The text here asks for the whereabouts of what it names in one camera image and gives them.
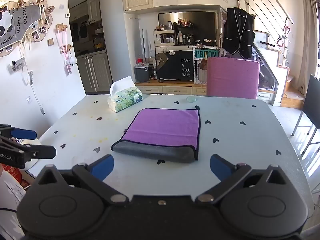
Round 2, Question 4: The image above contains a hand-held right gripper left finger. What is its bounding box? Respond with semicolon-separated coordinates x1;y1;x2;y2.
37;154;130;206

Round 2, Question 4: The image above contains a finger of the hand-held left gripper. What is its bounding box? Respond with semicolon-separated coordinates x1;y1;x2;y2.
0;136;57;159
0;124;38;141

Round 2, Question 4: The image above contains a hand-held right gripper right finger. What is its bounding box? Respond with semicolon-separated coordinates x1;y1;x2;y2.
195;154;291;205

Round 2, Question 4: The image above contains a purple and grey towel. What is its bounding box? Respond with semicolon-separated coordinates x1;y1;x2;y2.
111;108;201;164

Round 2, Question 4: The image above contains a white round plate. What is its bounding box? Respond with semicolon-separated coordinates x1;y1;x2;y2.
19;138;42;172

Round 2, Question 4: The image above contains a red bag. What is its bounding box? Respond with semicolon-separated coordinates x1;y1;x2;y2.
0;164;33;188

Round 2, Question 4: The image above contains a white power strip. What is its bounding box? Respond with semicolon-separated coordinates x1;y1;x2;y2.
9;57;26;74

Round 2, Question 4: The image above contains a floral tissue box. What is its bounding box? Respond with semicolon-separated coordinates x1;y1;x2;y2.
107;76;143;113

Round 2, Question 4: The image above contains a pink hanging ribbon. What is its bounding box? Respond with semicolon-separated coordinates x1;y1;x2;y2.
56;24;76;77

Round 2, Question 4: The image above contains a pink chair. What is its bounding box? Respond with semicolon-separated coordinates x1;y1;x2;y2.
206;57;260;100

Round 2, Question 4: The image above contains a cream low drawer cabinet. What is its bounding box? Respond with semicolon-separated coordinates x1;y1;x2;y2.
135;81;208;96

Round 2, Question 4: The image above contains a grey kitchen cabinet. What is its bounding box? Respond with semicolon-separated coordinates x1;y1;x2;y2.
76;51;113;93

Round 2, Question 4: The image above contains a grey bucket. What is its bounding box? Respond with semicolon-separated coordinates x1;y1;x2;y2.
135;64;151;82

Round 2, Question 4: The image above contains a wooden staircase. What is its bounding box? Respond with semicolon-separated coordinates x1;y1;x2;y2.
252;30;306;108

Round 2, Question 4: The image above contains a black cabinet with white lettering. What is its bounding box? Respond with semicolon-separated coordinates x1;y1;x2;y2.
155;45;195;82

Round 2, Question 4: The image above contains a black folding chair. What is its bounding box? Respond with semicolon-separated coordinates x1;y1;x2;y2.
291;74;320;156

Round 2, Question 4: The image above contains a teal sign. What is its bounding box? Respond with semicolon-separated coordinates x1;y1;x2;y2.
194;48;220;59

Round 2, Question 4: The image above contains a black vest with white trim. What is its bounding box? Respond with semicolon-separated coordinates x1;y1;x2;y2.
222;7;256;59

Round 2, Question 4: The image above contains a white cosmetics shelf organizer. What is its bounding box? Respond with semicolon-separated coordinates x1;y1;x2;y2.
153;29;179;46

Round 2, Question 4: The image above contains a beige curtain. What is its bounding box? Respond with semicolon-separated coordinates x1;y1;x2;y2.
301;0;320;87

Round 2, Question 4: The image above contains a metal stair railing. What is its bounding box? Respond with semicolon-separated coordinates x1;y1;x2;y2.
180;0;295;65

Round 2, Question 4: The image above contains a white wall cable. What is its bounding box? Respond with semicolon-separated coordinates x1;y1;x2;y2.
21;52;46;116

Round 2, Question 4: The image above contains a panda wall poster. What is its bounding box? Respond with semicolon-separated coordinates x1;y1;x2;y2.
0;0;55;58

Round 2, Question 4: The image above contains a stainless wall panel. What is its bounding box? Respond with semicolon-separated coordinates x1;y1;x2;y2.
158;11;216;46

